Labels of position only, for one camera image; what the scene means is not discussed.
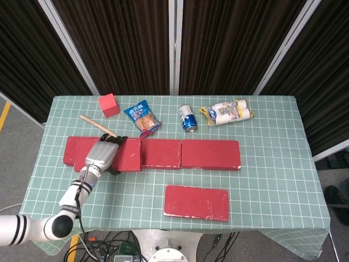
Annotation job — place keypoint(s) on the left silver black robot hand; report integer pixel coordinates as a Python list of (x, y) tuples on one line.
[(102, 154)]

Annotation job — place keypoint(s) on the red foam brick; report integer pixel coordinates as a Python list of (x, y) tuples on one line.
[(196, 202), (210, 154), (71, 150), (128, 158), (161, 152)]

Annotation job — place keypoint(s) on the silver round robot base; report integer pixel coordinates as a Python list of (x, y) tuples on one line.
[(169, 245)]

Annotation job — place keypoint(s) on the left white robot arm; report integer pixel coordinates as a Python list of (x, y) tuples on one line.
[(69, 197)]

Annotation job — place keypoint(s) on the wooden stick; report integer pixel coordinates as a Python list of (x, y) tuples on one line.
[(94, 123)]

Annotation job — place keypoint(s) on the red foam cube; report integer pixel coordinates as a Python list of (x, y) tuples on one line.
[(109, 105)]

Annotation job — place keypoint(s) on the green checked tablecloth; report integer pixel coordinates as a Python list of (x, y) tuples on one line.
[(131, 196)]

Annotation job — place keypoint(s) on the blue snack bag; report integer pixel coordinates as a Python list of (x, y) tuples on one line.
[(141, 117)]

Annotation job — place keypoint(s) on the blue white drink can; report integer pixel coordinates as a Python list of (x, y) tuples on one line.
[(187, 118)]

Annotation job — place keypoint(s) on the green circuit board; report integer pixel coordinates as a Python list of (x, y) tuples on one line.
[(127, 249)]

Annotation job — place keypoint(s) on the grey box with display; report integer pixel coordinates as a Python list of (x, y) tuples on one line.
[(125, 258)]

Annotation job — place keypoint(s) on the dark ribbed partition panel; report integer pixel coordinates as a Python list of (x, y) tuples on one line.
[(231, 46), (321, 82), (117, 46), (32, 54)]

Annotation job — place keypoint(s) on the plastic pack of white rolls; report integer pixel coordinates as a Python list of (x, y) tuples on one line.
[(227, 112)]

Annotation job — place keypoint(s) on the black floor equipment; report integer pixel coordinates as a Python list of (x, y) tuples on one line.
[(335, 161)]

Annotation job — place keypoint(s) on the black wheeled base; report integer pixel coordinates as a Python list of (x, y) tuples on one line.
[(336, 199)]

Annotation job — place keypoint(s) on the grey metal table leg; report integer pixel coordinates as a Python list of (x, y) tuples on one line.
[(334, 245)]

